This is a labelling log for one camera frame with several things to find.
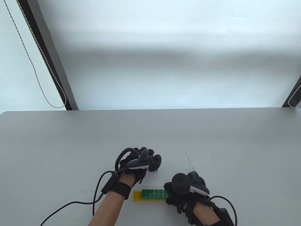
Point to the dark grey left hand controller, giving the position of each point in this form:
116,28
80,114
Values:
141,161

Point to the black right wrist module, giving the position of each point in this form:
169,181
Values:
225,216

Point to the black frame post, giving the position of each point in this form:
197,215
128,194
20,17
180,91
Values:
47,54
294,97

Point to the yellow lego brick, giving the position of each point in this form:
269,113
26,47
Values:
137,195
160,200

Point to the dark grey hand controller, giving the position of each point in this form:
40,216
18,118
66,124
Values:
141,161
185,182

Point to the person's right hand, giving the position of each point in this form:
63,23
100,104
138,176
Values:
181,202

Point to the blue lego brick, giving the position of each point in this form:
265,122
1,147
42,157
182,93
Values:
152,169

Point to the black left wrist module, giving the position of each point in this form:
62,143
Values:
109,183

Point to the person's left hand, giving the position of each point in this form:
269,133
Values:
138,177

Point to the person's right forearm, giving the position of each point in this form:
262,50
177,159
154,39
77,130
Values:
207,214

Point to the person's left forearm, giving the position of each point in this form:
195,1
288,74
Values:
108,209

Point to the black wrist module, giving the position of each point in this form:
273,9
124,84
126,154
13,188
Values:
109,183
225,216

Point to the dark grey right hand controller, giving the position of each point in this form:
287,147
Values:
185,182

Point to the green lego brick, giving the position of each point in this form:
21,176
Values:
150,194
164,194

